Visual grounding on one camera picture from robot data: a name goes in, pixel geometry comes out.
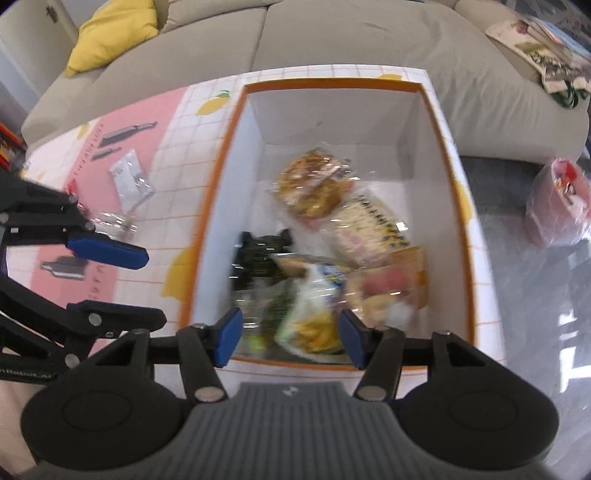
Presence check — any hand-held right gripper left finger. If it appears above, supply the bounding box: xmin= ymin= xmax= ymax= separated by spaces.
xmin=92 ymin=307 xmax=244 ymax=402

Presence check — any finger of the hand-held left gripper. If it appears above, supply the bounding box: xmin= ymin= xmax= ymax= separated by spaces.
xmin=0 ymin=173 xmax=149 ymax=271
xmin=0 ymin=273 xmax=168 ymax=370

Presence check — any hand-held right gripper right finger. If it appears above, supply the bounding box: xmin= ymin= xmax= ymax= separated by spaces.
xmin=337 ymin=310 xmax=490 ymax=402

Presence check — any clear bag of white candies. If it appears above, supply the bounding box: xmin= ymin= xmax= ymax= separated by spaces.
xmin=90 ymin=210 xmax=139 ymax=241

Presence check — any yellow green snack bag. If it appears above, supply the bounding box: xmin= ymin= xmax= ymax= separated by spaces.
xmin=272 ymin=263 xmax=349 ymax=356

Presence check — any golden snack packet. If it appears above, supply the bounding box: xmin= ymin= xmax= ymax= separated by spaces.
xmin=346 ymin=247 xmax=430 ymax=315

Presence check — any checkered edge snack packet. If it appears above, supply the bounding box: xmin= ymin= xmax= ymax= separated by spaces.
xmin=330 ymin=189 xmax=411 ymax=266

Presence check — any clear bag of fried crackers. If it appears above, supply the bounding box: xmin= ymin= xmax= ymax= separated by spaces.
xmin=268 ymin=148 xmax=356 ymax=220

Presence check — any orange cardboard box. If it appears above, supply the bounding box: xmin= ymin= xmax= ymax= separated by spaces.
xmin=178 ymin=82 xmax=476 ymax=370

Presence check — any small clear nut bag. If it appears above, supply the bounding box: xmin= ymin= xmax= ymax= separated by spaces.
xmin=109 ymin=148 xmax=155 ymax=210

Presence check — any yellow cushion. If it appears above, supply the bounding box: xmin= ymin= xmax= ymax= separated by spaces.
xmin=66 ymin=0 xmax=160 ymax=78

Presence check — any trash bin with pink bag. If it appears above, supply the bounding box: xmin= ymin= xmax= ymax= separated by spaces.
xmin=525 ymin=158 xmax=591 ymax=247

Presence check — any beige sofa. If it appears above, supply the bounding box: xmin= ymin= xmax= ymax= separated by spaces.
xmin=21 ymin=0 xmax=591 ymax=162

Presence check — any printed tote bag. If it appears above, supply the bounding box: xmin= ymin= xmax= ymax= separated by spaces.
xmin=540 ymin=51 xmax=591 ymax=109

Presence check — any stack of magazines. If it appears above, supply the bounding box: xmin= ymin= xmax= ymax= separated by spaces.
xmin=485 ymin=9 xmax=591 ymax=65

